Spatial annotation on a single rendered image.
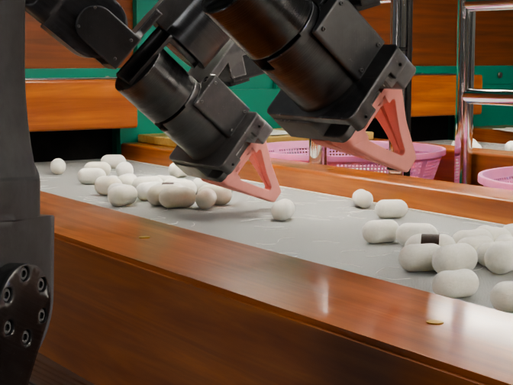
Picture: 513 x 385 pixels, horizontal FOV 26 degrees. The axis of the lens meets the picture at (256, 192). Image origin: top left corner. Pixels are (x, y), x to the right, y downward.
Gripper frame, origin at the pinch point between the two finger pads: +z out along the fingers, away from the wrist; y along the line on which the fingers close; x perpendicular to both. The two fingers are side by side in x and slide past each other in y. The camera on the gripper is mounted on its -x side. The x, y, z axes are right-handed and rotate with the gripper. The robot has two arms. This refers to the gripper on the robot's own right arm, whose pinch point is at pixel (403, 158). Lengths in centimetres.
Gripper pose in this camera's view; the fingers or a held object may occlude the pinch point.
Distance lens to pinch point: 83.6
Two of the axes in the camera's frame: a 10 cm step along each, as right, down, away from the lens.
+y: -5.5, -1.0, 8.3
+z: 6.4, 5.9, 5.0
